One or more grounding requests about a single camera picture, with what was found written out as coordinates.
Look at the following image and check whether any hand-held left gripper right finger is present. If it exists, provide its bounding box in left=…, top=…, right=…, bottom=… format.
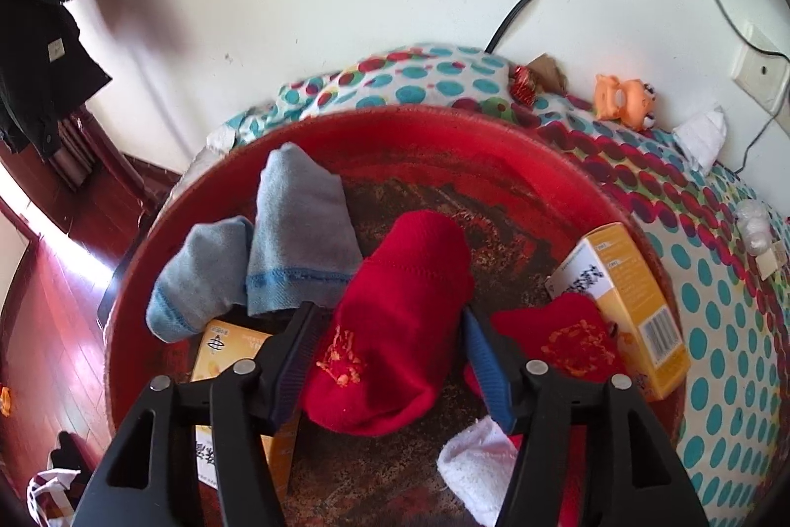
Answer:
left=463, top=306, right=711, bottom=527

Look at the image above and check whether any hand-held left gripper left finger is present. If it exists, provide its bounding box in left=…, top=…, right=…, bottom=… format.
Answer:
left=71, top=301, right=319, bottom=527

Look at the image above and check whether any red sock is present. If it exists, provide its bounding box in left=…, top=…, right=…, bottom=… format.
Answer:
left=301, top=211, right=476, bottom=437
left=464, top=292, right=631, bottom=398

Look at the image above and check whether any grey sock with blue trim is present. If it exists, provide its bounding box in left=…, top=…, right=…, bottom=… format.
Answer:
left=245, top=143, right=364, bottom=317
left=146, top=215, right=255, bottom=344

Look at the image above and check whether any red round basin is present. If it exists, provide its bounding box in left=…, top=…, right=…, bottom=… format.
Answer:
left=102, top=106, right=687, bottom=527

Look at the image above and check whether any yellow cardboard box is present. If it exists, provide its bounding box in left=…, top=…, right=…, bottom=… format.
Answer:
left=190, top=319, right=303, bottom=503
left=544, top=222, right=692, bottom=401

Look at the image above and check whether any polka dot tablecloth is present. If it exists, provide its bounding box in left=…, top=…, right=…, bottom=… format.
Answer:
left=206, top=42, right=790, bottom=527

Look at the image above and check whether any white carrier bag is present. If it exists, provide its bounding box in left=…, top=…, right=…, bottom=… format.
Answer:
left=25, top=431, right=87, bottom=527

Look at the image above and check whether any small red candy wrapper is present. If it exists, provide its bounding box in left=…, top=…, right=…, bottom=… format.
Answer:
left=507, top=64, right=544, bottom=105

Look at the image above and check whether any orange toy figure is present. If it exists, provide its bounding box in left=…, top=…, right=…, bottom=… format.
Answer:
left=594, top=73, right=660, bottom=131

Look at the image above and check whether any clear plastic wrapped item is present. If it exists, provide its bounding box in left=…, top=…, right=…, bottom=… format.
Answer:
left=733, top=199, right=790, bottom=281

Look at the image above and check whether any small brown cardboard scrap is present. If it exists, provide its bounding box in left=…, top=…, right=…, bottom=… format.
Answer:
left=524, top=53, right=572, bottom=96

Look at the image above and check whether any black hanging jacket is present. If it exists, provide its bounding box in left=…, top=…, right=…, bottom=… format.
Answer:
left=0, top=0, right=113, bottom=158

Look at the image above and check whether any thin black cable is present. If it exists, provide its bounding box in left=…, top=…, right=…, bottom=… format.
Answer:
left=734, top=106, right=790, bottom=176

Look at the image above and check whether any cream wall plate single hole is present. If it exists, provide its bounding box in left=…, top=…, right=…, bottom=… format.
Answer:
left=731, top=22, right=790, bottom=109

